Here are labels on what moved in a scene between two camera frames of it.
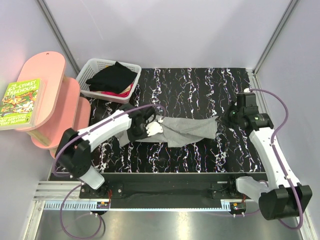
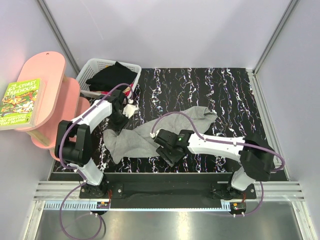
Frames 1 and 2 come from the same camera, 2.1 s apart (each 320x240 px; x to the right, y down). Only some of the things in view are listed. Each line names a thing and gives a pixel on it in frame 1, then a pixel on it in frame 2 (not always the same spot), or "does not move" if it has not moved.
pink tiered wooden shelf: x=64 y=110 does not move
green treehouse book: x=20 y=104 does not move
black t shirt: x=111 y=79 does not move
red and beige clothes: x=124 y=94 does not move
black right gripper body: x=230 y=118 → x=169 y=156
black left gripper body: x=135 y=133 → x=117 y=120
